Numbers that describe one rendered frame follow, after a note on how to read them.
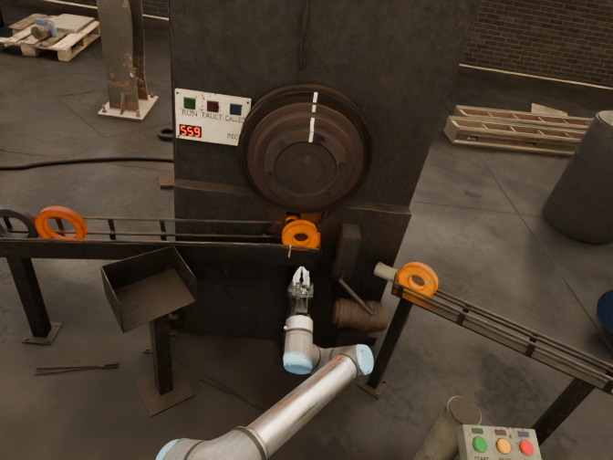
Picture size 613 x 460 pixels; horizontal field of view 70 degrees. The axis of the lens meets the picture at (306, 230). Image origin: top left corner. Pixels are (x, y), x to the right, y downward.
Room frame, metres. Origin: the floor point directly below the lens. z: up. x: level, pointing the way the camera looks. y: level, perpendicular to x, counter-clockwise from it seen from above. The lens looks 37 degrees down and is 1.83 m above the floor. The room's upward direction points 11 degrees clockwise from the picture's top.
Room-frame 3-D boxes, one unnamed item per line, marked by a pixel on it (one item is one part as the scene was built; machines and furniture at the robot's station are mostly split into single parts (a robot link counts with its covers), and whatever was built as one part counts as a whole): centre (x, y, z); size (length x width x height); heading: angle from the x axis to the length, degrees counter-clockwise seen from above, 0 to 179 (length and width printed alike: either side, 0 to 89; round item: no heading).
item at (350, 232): (1.44, -0.18, 0.68); 0.11 x 0.08 x 0.24; 7
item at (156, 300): (1.08, 0.51, 0.36); 0.26 x 0.20 x 0.72; 132
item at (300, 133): (1.30, 0.04, 1.11); 0.28 x 0.06 x 0.28; 97
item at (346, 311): (1.31, -0.29, 0.27); 0.22 x 0.13 x 0.53; 97
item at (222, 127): (1.46, 0.41, 1.15); 0.26 x 0.02 x 0.18; 97
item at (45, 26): (4.93, 3.25, 0.25); 0.40 x 0.24 x 0.22; 7
